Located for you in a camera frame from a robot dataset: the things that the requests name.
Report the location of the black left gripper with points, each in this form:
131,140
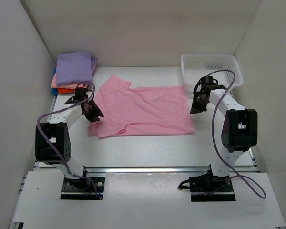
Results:
94,118

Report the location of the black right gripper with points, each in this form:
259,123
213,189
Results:
195,109

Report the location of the pink t-shirt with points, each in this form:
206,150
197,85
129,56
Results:
141,111

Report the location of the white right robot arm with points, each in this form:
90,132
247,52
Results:
239,131

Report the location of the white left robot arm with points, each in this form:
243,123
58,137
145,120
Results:
52,139

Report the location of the folded orange t-shirt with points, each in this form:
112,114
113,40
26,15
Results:
68,90

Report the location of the folded blue t-shirt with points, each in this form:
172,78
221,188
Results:
53,89

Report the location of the folded purple t-shirt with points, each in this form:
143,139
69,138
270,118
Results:
77,67

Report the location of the folded salmon t-shirt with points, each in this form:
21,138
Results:
66,86

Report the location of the white plastic basket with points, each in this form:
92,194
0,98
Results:
223,67

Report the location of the aluminium table edge rail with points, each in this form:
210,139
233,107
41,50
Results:
183,153

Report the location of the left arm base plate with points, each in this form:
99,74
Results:
83,189

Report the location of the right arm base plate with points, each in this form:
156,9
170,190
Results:
206,188

